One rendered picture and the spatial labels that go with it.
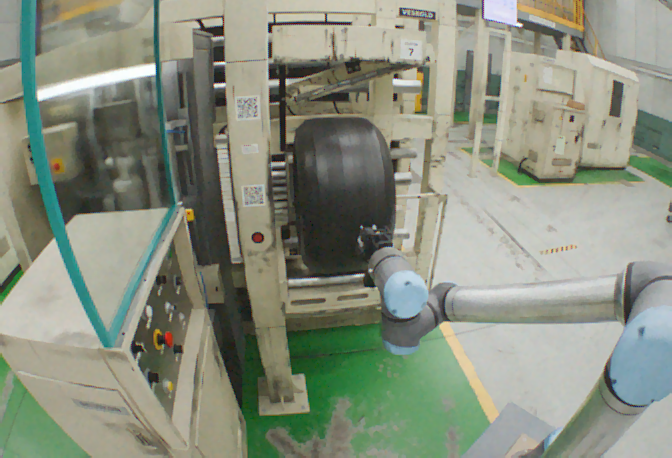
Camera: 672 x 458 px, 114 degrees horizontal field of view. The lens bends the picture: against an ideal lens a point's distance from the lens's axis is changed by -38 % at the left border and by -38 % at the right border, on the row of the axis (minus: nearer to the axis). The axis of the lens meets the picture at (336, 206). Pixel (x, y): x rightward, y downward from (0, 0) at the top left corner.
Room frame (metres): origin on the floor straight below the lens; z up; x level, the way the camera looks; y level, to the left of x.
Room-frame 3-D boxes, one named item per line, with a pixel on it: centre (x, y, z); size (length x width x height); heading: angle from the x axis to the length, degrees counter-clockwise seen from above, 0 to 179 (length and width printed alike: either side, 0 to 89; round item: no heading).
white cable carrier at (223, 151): (1.05, 0.36, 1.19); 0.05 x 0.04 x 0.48; 10
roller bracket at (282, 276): (1.13, 0.21, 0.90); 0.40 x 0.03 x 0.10; 10
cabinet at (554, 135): (4.81, -3.57, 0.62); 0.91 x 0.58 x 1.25; 99
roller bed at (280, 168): (1.50, 0.32, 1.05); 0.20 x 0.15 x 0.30; 100
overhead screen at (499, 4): (4.63, -2.24, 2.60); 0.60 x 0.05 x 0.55; 99
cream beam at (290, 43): (1.48, -0.04, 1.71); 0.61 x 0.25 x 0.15; 100
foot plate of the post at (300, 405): (1.10, 0.28, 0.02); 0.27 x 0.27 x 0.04; 10
